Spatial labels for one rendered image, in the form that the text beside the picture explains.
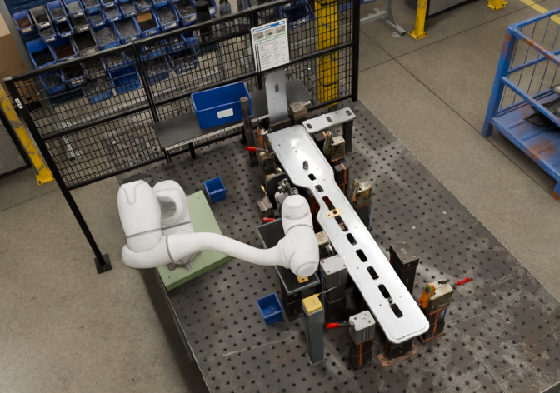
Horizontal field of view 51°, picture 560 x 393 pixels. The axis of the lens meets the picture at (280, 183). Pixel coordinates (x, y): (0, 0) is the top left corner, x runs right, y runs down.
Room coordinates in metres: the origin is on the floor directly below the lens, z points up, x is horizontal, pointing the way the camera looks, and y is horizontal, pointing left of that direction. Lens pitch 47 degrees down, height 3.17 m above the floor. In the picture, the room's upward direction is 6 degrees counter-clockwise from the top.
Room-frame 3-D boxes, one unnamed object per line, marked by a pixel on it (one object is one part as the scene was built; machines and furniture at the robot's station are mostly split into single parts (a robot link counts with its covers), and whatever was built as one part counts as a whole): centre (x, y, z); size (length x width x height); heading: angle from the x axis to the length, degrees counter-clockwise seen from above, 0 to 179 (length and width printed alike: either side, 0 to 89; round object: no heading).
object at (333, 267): (1.41, -0.19, 0.90); 0.13 x 0.10 x 0.41; 108
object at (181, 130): (2.57, 0.22, 1.01); 0.90 x 0.22 x 0.03; 108
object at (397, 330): (1.76, -0.26, 1.00); 1.38 x 0.22 x 0.02; 18
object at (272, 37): (2.77, -0.03, 1.30); 0.23 x 0.02 x 0.31; 108
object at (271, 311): (1.44, 0.11, 0.74); 0.11 x 0.10 x 0.09; 18
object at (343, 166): (2.08, -0.33, 0.84); 0.11 x 0.08 x 0.29; 108
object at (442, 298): (1.27, -0.60, 0.88); 0.15 x 0.11 x 0.36; 108
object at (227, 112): (2.55, 0.27, 1.09); 0.30 x 0.17 x 0.13; 102
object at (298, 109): (2.52, -0.15, 0.88); 0.08 x 0.08 x 0.36; 18
